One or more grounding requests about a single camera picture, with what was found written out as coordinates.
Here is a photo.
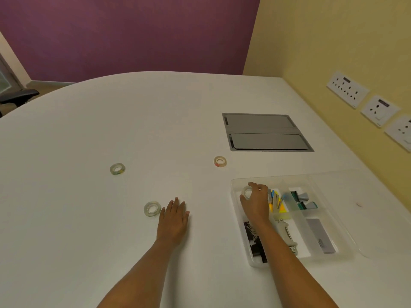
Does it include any person's right hand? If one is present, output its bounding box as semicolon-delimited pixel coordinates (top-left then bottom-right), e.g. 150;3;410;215
240;182;270;225

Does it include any person's right forearm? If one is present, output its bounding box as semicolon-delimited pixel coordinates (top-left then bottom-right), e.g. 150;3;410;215
248;219;340;308

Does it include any person's left hand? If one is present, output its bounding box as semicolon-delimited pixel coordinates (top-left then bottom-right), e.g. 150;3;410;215
156;197;190;247

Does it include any white staple remover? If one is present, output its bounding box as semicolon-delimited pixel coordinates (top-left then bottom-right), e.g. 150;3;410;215
278;218;300;256

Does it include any small white wall socket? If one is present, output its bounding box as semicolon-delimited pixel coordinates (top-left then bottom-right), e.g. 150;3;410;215
360;95;401;128

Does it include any yellow sticky notes pad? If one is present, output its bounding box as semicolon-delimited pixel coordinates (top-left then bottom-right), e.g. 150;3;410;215
269;196;290;220

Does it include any grey staples box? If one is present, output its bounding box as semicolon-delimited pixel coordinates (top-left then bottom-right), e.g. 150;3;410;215
306;218;337;254

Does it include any black office chair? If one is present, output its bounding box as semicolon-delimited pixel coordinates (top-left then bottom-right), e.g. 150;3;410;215
0;89;40;117

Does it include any person's left forearm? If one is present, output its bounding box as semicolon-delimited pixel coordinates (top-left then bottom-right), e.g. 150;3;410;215
96;239;177;308

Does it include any wide white wall socket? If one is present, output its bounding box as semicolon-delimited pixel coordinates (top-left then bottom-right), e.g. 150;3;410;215
326;71;370;109

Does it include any pile of black binder clips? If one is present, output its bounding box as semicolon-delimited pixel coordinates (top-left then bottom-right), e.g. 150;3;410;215
243;221;268;264

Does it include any clear plastic tray lid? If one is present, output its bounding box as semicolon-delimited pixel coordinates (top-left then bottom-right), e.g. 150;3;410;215
307;169;411;258

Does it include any clear plastic organizer tray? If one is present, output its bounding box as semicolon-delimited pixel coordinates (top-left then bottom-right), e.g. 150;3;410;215
231;173;357;268

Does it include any grey table cable hatch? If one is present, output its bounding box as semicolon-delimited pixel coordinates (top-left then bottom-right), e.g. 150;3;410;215
222;112;315;153

